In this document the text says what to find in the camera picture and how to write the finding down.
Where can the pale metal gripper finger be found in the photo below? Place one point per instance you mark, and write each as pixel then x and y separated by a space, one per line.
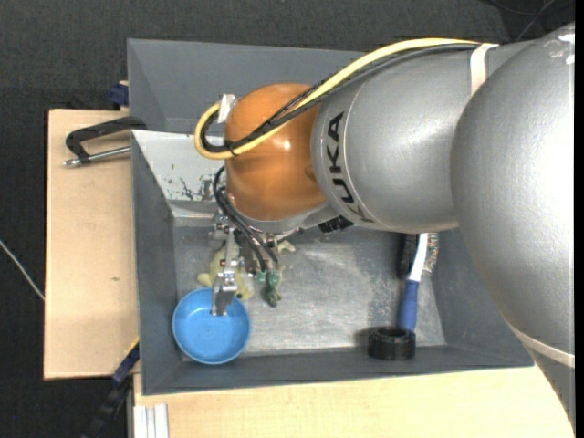
pixel 222 297

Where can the blue and white brush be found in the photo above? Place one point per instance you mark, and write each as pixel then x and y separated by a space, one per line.
pixel 409 299

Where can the pale yellow toy animal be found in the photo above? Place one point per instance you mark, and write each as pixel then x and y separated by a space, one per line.
pixel 216 263

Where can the grey metal bin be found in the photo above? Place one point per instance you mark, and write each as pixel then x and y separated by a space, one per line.
pixel 319 299

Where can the pale wood flat board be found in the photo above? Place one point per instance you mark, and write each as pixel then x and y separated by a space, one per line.
pixel 86 244

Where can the blue bowl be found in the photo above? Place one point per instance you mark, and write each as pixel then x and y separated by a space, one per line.
pixel 207 333

